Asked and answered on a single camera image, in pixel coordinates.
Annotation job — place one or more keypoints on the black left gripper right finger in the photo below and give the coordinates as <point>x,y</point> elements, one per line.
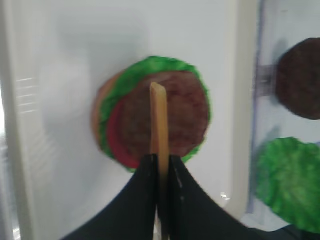
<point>193,215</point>

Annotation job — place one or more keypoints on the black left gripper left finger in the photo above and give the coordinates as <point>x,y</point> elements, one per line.
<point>131,215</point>

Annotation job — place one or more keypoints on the cheese slice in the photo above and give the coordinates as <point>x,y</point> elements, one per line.
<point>160,146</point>

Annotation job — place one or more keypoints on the red tomato slice on burger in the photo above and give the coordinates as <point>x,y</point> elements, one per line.
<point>112,133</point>

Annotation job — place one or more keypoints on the green lettuce leaf in rack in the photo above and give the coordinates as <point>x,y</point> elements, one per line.
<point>288,181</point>

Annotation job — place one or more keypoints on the brown meat patty on burger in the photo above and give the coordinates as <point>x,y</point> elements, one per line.
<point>188,114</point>

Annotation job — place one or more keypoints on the green lettuce leaf on burger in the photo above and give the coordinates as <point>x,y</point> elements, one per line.
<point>130,78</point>

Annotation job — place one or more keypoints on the upright brown meat patty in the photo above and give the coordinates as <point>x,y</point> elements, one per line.
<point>297,82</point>

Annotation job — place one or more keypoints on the bottom bun slice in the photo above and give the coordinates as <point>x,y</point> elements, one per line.
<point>102,92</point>

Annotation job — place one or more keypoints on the white serving tray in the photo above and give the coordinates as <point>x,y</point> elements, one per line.
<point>55,55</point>

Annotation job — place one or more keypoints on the right clear acrylic rack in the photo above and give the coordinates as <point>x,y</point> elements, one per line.
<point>281,25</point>

